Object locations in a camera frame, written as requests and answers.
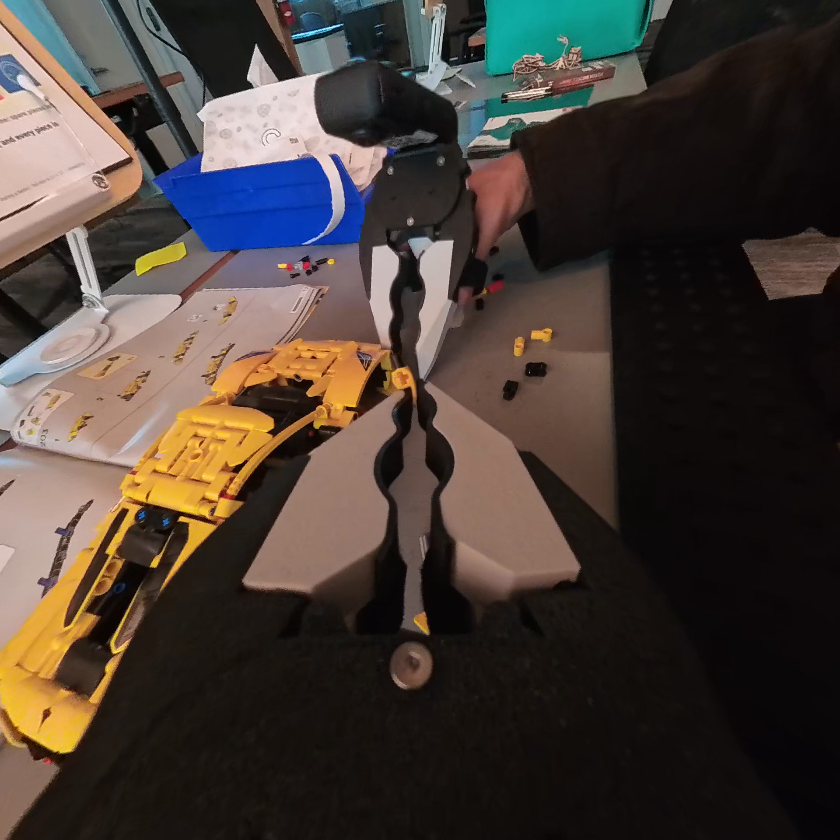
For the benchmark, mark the person's right forearm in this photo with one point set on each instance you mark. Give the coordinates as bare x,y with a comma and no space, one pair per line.
656,144

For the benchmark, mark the open instruction booklet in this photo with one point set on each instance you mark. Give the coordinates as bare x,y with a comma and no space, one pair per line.
164,321

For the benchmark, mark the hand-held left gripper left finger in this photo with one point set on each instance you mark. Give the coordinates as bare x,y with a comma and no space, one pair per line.
321,518

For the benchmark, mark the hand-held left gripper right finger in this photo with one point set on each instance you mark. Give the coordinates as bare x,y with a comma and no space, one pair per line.
505,518

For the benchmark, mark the grey desk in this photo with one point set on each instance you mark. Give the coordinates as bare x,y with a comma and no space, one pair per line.
558,426

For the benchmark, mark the yellow cross-hole connector piece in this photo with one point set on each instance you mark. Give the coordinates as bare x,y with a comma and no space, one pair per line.
400,379

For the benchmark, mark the yellow brick toy car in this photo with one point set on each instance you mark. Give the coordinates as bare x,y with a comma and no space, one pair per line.
197,453

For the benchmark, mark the person's right hand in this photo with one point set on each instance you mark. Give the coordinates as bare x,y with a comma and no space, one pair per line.
502,197

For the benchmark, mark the red fire extinguisher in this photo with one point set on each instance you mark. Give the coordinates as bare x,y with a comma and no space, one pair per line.
285,10

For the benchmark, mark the patterned white paper bag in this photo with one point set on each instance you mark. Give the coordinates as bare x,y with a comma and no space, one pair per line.
262,118

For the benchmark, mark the yellow and black loose bricks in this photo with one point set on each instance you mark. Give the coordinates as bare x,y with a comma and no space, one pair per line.
535,369

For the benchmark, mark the teal printed booklet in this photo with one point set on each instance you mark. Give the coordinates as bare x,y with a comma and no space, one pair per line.
499,131

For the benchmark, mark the cluster of tiny pin pieces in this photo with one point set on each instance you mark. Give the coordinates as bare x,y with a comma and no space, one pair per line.
305,264

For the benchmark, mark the teal plastic bin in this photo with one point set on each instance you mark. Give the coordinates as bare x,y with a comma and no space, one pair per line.
564,33

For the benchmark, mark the wooden desk lamp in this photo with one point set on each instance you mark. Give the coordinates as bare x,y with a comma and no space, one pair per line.
434,39

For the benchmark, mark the white folding stand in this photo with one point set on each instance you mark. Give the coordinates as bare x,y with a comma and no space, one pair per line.
131,315

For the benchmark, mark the brown narrow box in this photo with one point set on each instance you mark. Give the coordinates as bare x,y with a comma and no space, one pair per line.
584,75

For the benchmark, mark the blue plastic bin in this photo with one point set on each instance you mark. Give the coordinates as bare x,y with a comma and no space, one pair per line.
262,203

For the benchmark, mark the silver black pen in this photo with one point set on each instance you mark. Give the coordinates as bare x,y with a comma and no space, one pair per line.
525,96

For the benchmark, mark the wooden instruction board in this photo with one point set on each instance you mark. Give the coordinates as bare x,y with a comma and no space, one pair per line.
52,131

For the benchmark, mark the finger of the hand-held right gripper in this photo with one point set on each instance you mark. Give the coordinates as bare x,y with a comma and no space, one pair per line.
436,295
382,289

